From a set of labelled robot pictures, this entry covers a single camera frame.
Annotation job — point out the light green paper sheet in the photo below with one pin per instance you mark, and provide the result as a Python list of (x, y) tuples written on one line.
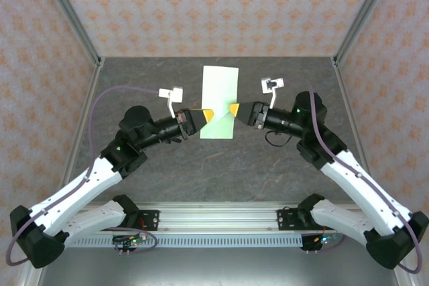
[(219, 81)]

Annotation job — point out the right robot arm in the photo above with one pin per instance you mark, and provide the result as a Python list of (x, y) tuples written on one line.
[(362, 175)]

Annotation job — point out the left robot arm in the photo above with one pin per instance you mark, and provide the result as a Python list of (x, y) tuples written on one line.
[(83, 185)]

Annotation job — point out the grey metal sheet panel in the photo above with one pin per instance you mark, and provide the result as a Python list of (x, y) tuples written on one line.
[(218, 267)]

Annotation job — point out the small circuit board with LEDs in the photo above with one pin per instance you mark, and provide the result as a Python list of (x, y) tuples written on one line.
[(323, 239), (129, 239)]

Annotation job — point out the aluminium side rail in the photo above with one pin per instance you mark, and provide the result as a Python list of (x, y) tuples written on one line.
[(80, 132), (352, 125)]

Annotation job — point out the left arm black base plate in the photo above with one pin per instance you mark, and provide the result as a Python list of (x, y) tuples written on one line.
[(149, 220)]

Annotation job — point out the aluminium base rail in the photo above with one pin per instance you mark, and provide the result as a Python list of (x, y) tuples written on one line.
[(218, 215)]

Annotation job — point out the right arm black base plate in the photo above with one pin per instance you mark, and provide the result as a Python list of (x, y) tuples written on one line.
[(285, 220)]

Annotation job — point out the aluminium frame post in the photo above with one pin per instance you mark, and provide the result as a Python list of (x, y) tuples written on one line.
[(72, 18), (362, 18)]

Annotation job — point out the aluminium frame leg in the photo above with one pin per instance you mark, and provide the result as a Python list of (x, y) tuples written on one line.
[(405, 277), (28, 276)]

